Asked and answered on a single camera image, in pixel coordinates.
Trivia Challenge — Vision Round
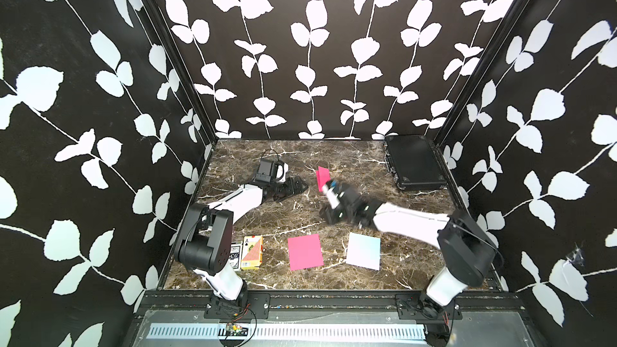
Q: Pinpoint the pink square paper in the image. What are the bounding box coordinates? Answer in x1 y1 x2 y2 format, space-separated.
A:
316 166 331 193
288 234 324 271

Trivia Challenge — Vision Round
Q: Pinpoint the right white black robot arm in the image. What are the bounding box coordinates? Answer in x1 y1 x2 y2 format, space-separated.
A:
320 180 497 310

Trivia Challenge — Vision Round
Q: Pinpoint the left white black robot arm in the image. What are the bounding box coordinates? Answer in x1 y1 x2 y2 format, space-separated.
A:
174 159 308 307

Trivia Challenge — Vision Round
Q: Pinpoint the black carrying case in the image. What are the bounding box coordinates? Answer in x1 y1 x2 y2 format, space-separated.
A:
384 135 447 191

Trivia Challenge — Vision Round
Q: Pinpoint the yellow red card box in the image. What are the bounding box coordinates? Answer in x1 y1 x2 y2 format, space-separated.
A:
240 236 264 271

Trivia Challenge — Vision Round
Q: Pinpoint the black white card deck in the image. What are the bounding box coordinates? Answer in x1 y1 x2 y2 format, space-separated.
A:
228 242 244 271

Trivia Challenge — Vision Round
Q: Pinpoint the white perforated strip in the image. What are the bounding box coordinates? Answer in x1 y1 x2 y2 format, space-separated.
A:
146 323 426 343

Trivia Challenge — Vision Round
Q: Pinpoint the small circuit board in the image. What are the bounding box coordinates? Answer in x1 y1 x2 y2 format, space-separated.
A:
223 323 250 339

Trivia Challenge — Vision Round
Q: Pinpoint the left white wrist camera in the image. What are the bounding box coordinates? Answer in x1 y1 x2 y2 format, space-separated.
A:
275 161 289 183

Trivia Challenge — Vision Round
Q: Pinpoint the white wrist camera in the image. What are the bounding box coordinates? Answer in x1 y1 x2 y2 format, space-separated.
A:
321 181 340 210
275 161 289 183

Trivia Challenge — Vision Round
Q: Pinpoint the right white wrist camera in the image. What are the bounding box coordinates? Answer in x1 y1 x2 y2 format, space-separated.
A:
321 181 340 210

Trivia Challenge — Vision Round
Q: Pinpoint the black front mounting rail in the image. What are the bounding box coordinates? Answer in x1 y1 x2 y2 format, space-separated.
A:
137 290 525 323

